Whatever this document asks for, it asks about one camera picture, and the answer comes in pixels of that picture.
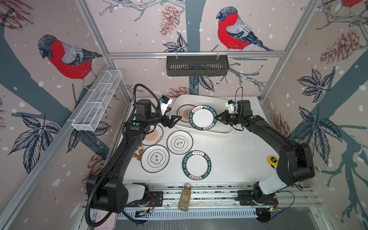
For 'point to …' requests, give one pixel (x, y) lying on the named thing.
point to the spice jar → (184, 200)
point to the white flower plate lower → (155, 158)
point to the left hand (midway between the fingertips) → (174, 112)
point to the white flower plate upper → (179, 142)
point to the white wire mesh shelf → (90, 115)
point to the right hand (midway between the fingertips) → (214, 118)
